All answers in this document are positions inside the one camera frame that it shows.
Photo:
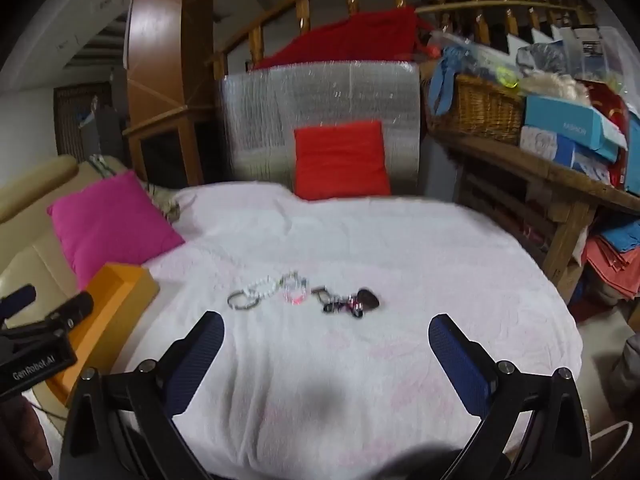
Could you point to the dark slatted grille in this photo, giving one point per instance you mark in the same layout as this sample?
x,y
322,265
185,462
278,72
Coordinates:
x,y
80,110

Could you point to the white embossed blanket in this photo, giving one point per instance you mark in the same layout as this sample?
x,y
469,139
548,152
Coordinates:
x,y
350,270

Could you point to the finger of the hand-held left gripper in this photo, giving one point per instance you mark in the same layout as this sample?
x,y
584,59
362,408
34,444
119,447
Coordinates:
x,y
15,300
65,312

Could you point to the person's left forearm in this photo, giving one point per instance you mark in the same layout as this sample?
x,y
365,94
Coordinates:
x,y
22,440

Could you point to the clear plastic bags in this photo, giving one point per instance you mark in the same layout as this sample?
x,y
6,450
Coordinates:
x,y
575,55

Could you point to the stack of folded towels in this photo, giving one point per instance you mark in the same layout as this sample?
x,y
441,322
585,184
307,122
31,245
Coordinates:
x,y
615,257

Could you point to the patterned brown cloth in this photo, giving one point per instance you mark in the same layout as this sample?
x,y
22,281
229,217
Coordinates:
x,y
162,202

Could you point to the silver foil panel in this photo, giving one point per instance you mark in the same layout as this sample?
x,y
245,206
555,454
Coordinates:
x,y
265,120

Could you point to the white and blue box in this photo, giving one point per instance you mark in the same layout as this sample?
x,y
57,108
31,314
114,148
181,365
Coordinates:
x,y
545,146

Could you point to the wooden table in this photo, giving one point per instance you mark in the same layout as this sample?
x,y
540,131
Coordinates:
x,y
540,180

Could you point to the bamboo pole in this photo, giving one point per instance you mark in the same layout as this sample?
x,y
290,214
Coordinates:
x,y
500,6

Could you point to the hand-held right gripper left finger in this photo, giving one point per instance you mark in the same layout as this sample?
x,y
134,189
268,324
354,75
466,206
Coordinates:
x,y
200,355

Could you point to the red patterned bag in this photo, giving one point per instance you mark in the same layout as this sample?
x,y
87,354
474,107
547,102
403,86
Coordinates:
x,y
612,125

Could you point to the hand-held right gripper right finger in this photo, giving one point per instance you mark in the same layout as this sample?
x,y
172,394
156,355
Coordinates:
x,y
460,365

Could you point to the beige leather sofa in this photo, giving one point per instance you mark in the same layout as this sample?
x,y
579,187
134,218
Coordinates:
x,y
30,220

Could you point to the red cushion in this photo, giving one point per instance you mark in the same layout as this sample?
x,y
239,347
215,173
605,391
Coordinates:
x,y
340,157

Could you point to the orange box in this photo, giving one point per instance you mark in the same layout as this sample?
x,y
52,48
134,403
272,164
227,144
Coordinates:
x,y
115,305

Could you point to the wooden glass-door cabinet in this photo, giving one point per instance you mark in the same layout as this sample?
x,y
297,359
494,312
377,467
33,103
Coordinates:
x,y
165,155

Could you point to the red cloth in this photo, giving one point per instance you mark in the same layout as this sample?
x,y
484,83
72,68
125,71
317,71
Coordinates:
x,y
350,40

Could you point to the teal cardboard box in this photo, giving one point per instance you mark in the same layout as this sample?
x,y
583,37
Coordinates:
x,y
570,122

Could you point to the pink cushion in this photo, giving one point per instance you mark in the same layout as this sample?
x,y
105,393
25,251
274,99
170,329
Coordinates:
x,y
110,225

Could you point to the blue cloth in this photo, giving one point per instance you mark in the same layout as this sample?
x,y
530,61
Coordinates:
x,y
445,75

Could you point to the wooden stair railing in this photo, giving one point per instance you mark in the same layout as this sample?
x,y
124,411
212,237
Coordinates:
x,y
305,10

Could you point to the wicker basket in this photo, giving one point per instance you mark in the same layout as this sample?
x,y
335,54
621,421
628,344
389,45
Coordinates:
x,y
475,107

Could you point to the curved wooden column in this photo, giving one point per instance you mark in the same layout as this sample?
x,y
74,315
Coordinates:
x,y
160,35

